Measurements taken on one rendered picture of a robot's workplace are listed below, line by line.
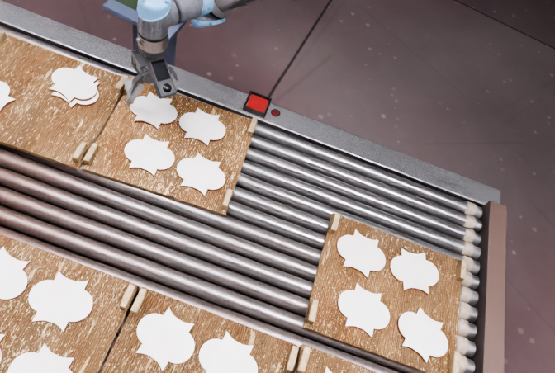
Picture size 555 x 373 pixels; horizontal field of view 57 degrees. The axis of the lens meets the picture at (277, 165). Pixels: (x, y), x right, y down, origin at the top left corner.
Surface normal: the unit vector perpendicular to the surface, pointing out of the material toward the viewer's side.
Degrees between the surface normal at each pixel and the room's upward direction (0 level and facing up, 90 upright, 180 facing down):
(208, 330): 0
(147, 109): 0
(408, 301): 0
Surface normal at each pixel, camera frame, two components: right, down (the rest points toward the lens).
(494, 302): 0.22, -0.53
